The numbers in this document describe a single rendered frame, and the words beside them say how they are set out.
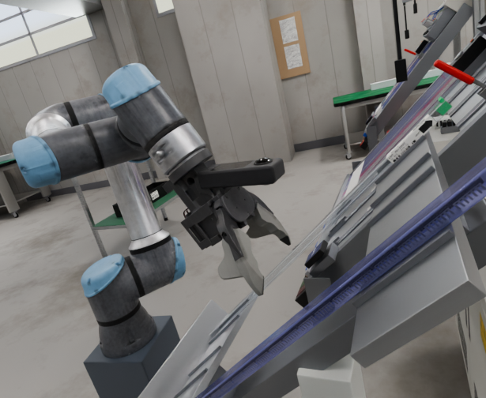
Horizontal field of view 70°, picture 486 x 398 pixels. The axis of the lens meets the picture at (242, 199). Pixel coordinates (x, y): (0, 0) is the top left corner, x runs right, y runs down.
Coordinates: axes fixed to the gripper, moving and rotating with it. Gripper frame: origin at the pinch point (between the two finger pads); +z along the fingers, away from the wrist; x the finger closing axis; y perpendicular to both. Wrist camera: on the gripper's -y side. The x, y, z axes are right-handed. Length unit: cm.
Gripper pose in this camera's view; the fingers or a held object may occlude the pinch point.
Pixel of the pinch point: (280, 264)
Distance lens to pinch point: 52.4
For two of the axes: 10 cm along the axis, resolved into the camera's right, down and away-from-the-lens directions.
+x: -3.8, 3.7, -8.5
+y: -7.0, 4.9, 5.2
